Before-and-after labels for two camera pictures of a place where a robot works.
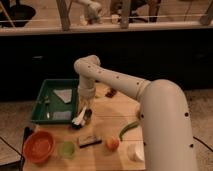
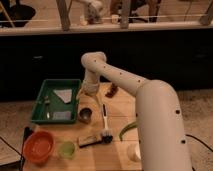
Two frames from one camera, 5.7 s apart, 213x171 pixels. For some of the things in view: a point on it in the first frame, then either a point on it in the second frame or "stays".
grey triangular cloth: (64, 94) stays
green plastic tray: (57, 102) stays
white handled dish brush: (79, 121) → (107, 134)
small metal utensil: (47, 102) stays
